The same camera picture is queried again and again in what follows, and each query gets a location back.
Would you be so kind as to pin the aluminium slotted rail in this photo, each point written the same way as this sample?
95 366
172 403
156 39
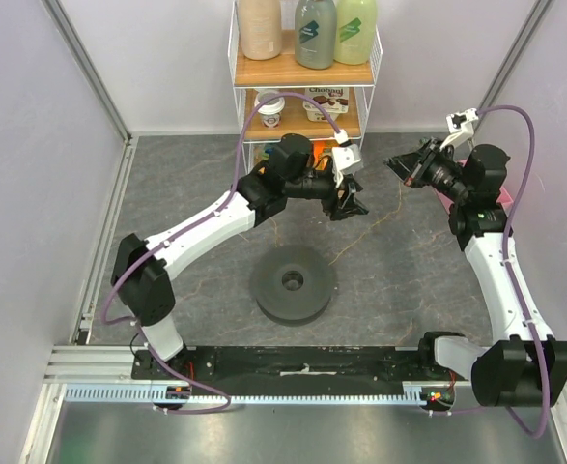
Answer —
171 394

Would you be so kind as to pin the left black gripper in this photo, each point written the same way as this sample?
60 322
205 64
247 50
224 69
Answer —
332 206

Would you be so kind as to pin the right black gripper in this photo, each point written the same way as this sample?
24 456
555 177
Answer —
421 165

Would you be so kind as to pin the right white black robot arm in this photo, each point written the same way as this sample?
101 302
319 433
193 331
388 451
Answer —
526 366

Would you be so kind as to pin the white lidded yogurt cup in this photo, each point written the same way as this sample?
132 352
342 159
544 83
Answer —
270 112

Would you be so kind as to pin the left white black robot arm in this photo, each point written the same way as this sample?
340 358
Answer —
144 269

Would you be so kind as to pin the pink plastic bin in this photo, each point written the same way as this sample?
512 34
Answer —
477 181

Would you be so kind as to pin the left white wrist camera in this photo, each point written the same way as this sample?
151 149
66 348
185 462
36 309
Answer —
346 157

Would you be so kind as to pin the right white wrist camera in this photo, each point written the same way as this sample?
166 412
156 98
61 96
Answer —
460 127

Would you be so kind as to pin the beige lotion bottle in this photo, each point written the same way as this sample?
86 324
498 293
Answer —
260 26

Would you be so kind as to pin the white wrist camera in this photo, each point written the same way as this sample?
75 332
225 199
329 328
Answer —
346 157
460 127

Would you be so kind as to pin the grey-green soap bottle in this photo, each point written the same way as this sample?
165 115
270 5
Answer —
315 33

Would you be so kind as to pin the Chobani yogurt tub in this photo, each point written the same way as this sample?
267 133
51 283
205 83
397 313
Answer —
334 100

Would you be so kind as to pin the light green soap bottle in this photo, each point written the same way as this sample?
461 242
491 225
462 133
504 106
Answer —
356 24

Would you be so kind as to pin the orange cracker box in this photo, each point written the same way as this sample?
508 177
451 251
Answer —
321 149

